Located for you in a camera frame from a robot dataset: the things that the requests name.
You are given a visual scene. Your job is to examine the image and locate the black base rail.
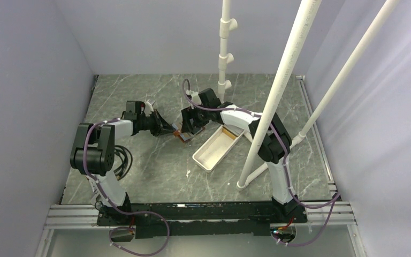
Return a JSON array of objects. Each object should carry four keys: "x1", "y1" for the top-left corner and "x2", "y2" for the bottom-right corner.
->
[{"x1": 97, "y1": 200, "x2": 308, "y2": 239}]

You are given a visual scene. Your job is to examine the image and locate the white PVC pipe frame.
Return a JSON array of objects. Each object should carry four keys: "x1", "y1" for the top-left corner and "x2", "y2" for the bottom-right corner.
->
[{"x1": 237, "y1": 1, "x2": 399, "y2": 190}]

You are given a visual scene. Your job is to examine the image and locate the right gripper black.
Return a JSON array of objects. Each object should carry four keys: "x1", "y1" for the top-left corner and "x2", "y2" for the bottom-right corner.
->
[{"x1": 180, "y1": 103, "x2": 210, "y2": 134}]

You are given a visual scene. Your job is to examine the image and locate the red handled pliers tool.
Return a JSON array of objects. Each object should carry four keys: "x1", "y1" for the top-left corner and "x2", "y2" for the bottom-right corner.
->
[{"x1": 86, "y1": 177, "x2": 103, "y2": 207}]

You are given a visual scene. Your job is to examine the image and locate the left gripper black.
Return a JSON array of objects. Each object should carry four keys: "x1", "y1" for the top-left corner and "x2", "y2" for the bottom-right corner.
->
[{"x1": 138, "y1": 109, "x2": 176, "y2": 137}]

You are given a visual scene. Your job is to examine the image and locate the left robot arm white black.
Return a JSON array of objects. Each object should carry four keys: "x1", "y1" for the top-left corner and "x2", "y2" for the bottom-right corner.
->
[{"x1": 70, "y1": 101, "x2": 175, "y2": 225}]

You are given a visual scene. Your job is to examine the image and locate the aluminium frame rail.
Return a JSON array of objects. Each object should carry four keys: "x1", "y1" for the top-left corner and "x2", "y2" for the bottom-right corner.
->
[{"x1": 36, "y1": 80, "x2": 365, "y2": 256}]

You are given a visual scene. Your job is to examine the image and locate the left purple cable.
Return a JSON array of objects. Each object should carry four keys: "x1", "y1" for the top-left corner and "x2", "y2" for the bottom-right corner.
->
[{"x1": 82, "y1": 118, "x2": 171, "y2": 257}]

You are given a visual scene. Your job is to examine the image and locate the brown leather card holder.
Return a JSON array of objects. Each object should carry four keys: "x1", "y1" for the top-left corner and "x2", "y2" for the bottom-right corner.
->
[{"x1": 172, "y1": 123, "x2": 205, "y2": 143}]

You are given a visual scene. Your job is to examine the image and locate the gold credit card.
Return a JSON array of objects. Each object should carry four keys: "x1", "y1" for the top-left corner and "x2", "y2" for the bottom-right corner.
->
[{"x1": 222, "y1": 127, "x2": 239, "y2": 140}]

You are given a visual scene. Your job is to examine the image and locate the white rectangular plastic tray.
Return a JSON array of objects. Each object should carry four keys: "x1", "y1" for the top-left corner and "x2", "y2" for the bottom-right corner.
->
[{"x1": 192, "y1": 125, "x2": 244, "y2": 172}]

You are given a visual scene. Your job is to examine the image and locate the coiled black cable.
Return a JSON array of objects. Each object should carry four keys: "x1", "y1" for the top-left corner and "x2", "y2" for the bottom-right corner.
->
[{"x1": 113, "y1": 145, "x2": 133, "y2": 182}]

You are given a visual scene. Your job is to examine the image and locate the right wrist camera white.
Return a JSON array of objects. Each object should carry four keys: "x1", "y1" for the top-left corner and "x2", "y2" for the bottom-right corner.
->
[{"x1": 186, "y1": 90, "x2": 201, "y2": 105}]

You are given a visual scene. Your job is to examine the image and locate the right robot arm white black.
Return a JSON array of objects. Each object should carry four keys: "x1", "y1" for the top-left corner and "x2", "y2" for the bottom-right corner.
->
[{"x1": 181, "y1": 88, "x2": 307, "y2": 223}]

